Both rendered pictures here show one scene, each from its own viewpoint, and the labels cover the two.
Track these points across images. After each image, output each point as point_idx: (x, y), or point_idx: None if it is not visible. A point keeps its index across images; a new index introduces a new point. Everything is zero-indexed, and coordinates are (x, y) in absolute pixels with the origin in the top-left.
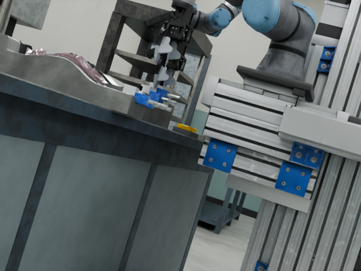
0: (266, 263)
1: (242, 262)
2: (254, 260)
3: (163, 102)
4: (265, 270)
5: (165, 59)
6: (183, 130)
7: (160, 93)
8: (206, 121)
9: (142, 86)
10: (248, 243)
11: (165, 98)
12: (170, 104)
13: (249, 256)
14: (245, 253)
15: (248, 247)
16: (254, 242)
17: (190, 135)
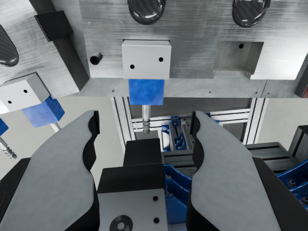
0: (185, 149)
1: (188, 131)
2: (185, 142)
3: (255, 62)
4: (178, 148)
5: (195, 134)
6: (307, 80)
7: (134, 104)
8: (98, 184)
9: (92, 63)
10: (191, 141)
11: (143, 110)
12: (259, 79)
13: (186, 139)
14: (189, 136)
15: (190, 140)
16: (188, 147)
17: (296, 95)
